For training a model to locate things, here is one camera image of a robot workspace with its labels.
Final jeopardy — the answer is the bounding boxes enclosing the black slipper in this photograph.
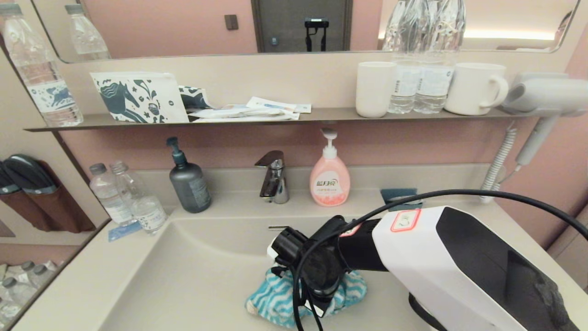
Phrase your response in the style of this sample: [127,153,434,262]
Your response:
[4,154,58,195]
[0,161,21,195]

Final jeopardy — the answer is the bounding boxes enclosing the dark grey pump bottle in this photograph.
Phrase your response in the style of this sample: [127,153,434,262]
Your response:
[166,137,212,213]

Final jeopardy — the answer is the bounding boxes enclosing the small blue card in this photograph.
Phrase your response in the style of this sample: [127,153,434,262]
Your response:
[107,221,143,242]

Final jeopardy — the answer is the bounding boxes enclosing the teal white striped cloth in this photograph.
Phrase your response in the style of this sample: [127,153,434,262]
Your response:
[245,267,368,329]

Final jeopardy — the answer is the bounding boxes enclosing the grey metal wall shelf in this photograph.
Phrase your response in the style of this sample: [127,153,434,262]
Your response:
[24,107,538,133]

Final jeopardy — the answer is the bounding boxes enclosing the pink soap pump bottle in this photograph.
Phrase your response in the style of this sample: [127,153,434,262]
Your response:
[309,128,351,207]

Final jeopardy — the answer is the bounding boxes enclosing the water bottles on shelf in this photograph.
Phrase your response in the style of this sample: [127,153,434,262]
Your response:
[413,0,466,114]

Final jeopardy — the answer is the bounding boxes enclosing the grey coiled dryer cord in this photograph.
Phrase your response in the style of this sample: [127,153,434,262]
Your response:
[479,126,519,203]

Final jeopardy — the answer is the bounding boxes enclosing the wall mirror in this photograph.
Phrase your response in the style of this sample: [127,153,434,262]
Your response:
[28,0,578,64]

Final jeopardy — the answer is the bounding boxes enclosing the water bottle horse print label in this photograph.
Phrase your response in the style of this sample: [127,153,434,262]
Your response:
[0,4,84,127]

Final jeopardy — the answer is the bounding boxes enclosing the long white sachet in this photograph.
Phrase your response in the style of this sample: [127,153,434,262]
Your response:
[189,105,300,123]

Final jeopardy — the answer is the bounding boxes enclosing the water bottle plain white label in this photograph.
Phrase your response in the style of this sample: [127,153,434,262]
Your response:
[386,0,422,114]
[89,163,136,227]

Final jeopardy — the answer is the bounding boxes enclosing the small horse print packet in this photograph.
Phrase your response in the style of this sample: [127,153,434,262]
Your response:
[178,86,212,111]

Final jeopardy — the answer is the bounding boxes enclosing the water bottle grey cap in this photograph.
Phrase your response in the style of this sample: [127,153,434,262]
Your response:
[0,277,40,320]
[34,264,59,289]
[17,261,40,288]

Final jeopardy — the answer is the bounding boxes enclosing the white blue sachet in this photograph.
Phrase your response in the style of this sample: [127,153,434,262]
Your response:
[246,97,312,114]

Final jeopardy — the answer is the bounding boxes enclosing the chrome sink faucet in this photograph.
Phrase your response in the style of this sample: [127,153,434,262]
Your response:
[254,150,290,204]

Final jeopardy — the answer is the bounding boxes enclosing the clear water bottles on counter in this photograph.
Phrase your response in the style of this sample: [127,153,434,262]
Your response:
[110,160,168,235]

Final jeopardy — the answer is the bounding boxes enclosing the white horse print pouch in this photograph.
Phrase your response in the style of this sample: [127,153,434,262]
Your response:
[90,72,189,124]

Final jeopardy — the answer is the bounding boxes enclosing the white cup without handle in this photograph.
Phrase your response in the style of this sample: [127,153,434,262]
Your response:
[355,62,397,118]

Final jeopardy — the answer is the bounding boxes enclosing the brown fabric pocket holder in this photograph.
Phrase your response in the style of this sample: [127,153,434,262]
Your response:
[0,160,96,233]

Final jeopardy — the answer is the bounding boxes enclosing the beige sink basin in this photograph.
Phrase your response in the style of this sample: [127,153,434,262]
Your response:
[94,214,437,331]

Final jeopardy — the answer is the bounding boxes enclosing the white mug with handle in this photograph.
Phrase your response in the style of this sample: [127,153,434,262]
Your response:
[444,63,509,116]

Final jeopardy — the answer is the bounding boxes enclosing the small blue tray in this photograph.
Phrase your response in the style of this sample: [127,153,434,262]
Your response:
[379,188,423,212]

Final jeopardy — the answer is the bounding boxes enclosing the grey hair dryer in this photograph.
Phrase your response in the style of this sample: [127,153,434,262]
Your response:
[501,75,588,167]

